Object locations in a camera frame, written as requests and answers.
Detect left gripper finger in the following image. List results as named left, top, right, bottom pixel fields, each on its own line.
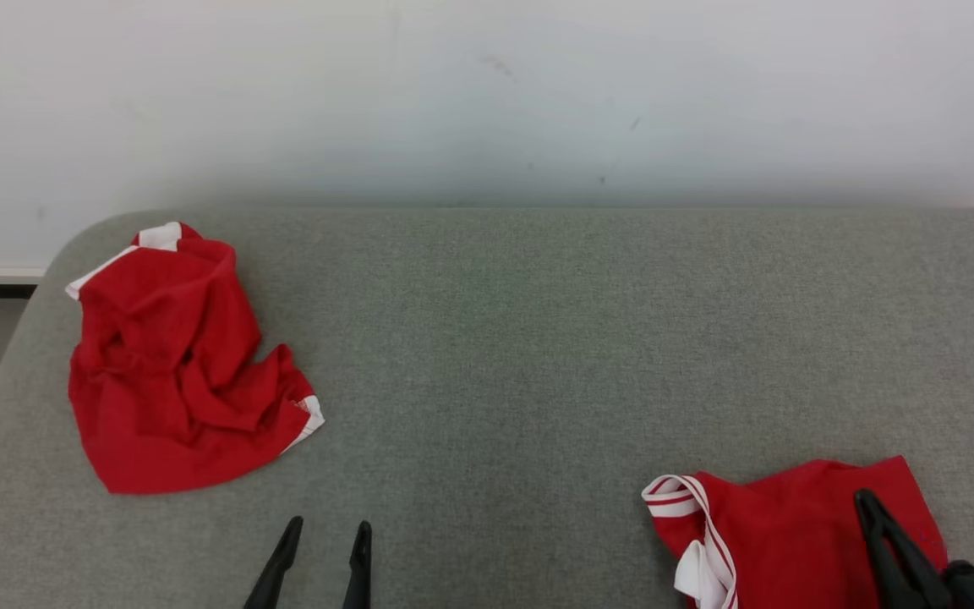
left=243, top=516, right=304, bottom=609
left=343, top=521, right=372, bottom=609

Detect red white basketball jersey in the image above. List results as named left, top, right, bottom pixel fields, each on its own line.
left=642, top=457, right=949, bottom=609

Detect red white sports shorts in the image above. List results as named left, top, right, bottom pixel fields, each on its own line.
left=66, top=222, right=325, bottom=496

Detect grey fabric sofa seat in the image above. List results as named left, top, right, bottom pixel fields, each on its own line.
left=0, top=207, right=974, bottom=609

